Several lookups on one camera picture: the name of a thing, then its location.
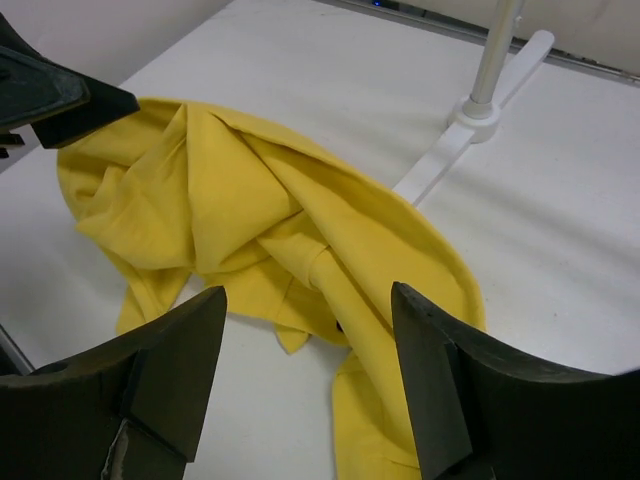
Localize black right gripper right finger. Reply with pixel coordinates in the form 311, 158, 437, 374
391, 283, 639, 479

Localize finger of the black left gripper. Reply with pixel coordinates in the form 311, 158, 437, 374
1, 18, 139, 149

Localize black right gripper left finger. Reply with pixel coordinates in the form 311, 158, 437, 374
1, 287, 227, 479

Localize yellow trousers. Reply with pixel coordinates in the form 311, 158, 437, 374
57, 98, 485, 479

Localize white clothes rack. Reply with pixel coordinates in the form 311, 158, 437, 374
394, 0, 555, 206

